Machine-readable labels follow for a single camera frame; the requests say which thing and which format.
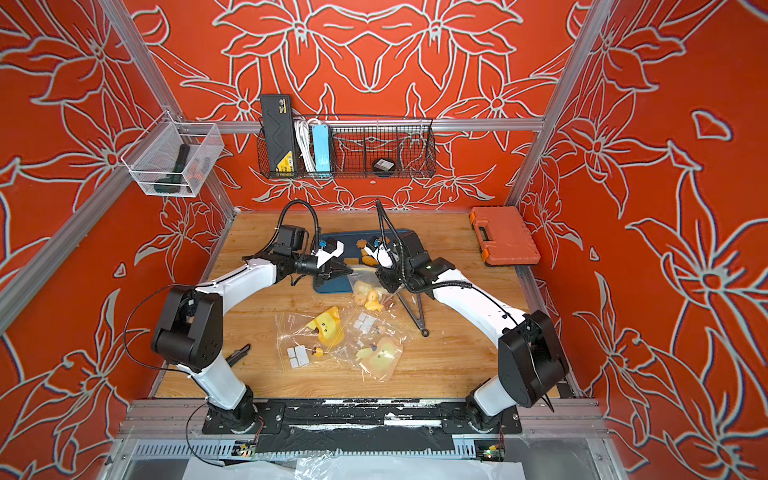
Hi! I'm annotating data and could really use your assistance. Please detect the dark blue tray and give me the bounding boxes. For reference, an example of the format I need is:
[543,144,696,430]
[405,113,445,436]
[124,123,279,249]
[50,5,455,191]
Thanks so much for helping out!
[313,230,380,294]

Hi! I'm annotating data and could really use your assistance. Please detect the bag with cream bear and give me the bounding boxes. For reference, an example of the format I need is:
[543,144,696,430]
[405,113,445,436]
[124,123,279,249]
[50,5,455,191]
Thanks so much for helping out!
[348,266,394,313]

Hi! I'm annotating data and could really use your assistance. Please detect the black metal tongs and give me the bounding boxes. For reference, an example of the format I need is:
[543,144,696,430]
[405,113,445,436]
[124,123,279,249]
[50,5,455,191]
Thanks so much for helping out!
[397,291,430,337]

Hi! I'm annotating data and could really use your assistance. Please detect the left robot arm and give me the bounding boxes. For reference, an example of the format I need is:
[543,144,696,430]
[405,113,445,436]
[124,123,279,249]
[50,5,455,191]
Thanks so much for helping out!
[151,200,353,433]

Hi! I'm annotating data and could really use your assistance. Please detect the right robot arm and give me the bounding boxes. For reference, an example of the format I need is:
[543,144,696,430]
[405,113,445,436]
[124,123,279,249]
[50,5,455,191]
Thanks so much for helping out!
[373,200,570,433]

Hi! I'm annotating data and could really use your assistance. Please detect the bag with yellow duck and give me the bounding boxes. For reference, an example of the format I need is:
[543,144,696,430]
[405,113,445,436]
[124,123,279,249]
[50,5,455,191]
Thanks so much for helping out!
[275,306,348,372]

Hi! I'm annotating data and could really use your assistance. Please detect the orange tool case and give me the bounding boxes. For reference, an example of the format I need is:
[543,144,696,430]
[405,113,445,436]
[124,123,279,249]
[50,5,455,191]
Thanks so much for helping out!
[469,206,541,267]

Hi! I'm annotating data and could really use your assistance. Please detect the light blue power bank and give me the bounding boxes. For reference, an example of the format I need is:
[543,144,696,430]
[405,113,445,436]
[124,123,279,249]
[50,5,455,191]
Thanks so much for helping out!
[311,124,332,177]

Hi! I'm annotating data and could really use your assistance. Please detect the black box in basket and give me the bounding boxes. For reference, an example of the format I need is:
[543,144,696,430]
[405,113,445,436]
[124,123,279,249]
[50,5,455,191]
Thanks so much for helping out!
[260,94,298,178]

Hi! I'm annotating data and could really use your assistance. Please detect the black wire wall basket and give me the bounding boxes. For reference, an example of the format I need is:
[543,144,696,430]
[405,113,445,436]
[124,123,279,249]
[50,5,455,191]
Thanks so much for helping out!
[256,118,437,180]

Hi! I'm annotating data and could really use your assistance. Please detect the white coiled cable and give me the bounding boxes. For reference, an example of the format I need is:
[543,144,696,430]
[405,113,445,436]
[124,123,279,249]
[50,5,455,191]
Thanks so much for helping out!
[295,118,319,175]

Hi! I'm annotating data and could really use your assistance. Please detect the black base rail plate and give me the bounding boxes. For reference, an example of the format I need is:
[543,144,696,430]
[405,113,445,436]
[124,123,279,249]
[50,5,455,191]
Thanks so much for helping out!
[202,398,522,459]

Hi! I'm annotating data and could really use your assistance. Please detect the dark green screwdriver handle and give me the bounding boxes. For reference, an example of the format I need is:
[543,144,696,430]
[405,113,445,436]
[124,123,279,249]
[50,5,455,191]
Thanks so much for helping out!
[153,143,190,194]

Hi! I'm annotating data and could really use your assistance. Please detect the clear acrylic wall bin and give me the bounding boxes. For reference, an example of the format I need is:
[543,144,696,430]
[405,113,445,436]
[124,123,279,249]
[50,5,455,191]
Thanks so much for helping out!
[120,111,224,198]

